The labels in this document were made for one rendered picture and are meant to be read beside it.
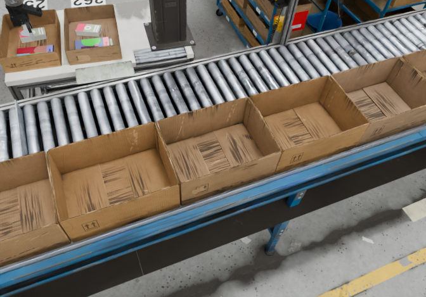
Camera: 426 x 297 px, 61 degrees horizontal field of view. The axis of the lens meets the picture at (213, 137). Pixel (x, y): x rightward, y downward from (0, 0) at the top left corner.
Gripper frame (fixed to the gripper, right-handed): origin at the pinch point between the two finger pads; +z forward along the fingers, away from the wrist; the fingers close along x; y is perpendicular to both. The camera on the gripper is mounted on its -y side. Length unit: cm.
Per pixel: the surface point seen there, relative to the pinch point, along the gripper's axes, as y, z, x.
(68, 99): -10, 4, 54
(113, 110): -30, 4, 68
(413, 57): -169, -22, 106
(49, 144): 2, 4, 78
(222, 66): -93, 5, 55
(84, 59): -23.0, 0.4, 30.1
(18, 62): 8.9, -2.8, 25.6
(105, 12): -42.1, -1.5, -5.5
